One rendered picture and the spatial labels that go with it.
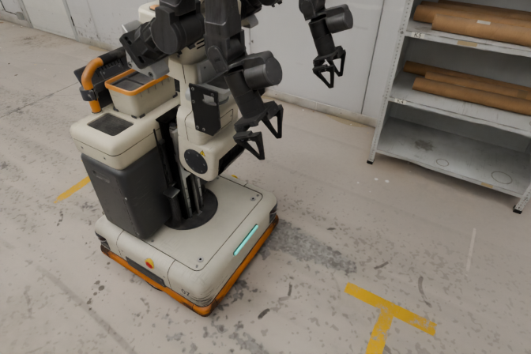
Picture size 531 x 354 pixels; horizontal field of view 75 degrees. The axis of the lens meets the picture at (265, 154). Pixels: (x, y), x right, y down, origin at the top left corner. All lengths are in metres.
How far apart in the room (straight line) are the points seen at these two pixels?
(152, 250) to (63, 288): 0.55
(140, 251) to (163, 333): 0.36
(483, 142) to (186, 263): 2.04
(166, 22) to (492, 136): 2.28
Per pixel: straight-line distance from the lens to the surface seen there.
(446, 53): 2.48
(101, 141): 1.30
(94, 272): 1.98
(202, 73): 1.02
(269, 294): 1.73
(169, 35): 0.81
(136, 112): 1.35
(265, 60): 0.72
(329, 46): 1.13
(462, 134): 2.70
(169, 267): 1.53
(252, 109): 0.78
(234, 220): 1.62
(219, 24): 0.73
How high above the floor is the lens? 1.50
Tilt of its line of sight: 39 degrees down
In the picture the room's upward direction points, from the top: straight up
